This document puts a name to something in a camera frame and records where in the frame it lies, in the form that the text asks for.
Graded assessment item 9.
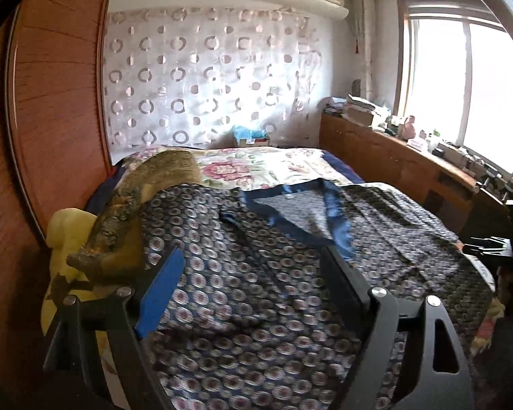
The navy blue blanket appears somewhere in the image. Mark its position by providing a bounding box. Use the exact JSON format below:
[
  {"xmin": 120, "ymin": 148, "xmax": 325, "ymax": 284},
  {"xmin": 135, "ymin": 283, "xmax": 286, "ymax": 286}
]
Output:
[{"xmin": 320, "ymin": 149, "xmax": 366, "ymax": 186}]

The long wooden cabinet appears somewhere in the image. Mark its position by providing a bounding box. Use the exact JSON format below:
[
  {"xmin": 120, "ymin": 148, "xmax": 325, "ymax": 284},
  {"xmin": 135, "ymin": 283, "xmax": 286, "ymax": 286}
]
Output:
[{"xmin": 318, "ymin": 111, "xmax": 513, "ymax": 240}]

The window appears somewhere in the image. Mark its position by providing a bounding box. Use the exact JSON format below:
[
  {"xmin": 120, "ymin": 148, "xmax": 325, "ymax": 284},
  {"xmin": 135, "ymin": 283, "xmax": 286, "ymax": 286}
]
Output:
[{"xmin": 395, "ymin": 0, "xmax": 513, "ymax": 177}]

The floral bed blanket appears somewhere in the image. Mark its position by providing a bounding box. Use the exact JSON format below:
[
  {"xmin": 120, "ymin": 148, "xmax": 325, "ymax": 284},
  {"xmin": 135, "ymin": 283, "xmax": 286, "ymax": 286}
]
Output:
[{"xmin": 124, "ymin": 147, "xmax": 331, "ymax": 191}]

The circle patterned curtain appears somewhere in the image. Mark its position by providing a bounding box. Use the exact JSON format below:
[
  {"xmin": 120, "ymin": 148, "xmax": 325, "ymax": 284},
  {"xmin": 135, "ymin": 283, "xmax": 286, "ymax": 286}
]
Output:
[{"xmin": 104, "ymin": 6, "xmax": 326, "ymax": 150}]

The stack of books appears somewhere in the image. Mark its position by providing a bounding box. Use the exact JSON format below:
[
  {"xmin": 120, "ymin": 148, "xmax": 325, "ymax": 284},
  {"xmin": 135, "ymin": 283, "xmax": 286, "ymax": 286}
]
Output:
[{"xmin": 344, "ymin": 93, "xmax": 391, "ymax": 129}]

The wooden headboard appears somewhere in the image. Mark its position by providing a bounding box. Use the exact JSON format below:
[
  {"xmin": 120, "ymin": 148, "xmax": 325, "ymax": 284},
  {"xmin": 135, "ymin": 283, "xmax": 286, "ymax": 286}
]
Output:
[{"xmin": 0, "ymin": 0, "xmax": 121, "ymax": 410}]

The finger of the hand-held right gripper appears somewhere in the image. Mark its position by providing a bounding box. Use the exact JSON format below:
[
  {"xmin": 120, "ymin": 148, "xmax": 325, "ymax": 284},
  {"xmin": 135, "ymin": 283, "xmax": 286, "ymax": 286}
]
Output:
[{"xmin": 462, "ymin": 236, "xmax": 513, "ymax": 262}]

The gold patterned pillow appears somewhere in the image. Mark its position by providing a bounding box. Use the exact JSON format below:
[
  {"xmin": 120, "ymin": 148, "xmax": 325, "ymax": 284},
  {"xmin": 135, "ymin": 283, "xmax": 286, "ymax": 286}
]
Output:
[{"xmin": 66, "ymin": 149, "xmax": 202, "ymax": 286}]

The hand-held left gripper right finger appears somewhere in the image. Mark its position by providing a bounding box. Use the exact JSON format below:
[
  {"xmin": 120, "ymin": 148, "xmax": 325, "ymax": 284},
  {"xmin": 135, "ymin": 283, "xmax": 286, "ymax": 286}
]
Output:
[{"xmin": 320, "ymin": 245, "xmax": 473, "ymax": 410}]

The cardboard box with blue cloth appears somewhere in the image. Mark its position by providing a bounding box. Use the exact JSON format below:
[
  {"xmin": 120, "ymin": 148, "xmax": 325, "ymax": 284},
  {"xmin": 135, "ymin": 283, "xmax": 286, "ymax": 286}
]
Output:
[{"xmin": 233, "ymin": 125, "xmax": 271, "ymax": 148}]

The blue patterned garment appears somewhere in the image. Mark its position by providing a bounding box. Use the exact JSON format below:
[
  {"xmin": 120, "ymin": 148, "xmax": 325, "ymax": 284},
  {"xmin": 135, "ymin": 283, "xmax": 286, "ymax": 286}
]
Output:
[{"xmin": 139, "ymin": 178, "xmax": 497, "ymax": 410}]

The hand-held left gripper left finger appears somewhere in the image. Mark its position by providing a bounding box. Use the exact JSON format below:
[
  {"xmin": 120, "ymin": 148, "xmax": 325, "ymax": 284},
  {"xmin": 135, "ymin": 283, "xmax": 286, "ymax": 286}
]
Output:
[{"xmin": 43, "ymin": 248, "xmax": 186, "ymax": 410}]

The white wall pipe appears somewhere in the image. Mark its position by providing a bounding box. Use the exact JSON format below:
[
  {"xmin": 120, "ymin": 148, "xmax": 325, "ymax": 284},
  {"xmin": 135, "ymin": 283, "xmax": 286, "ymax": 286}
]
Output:
[{"xmin": 353, "ymin": 0, "xmax": 378, "ymax": 100}]

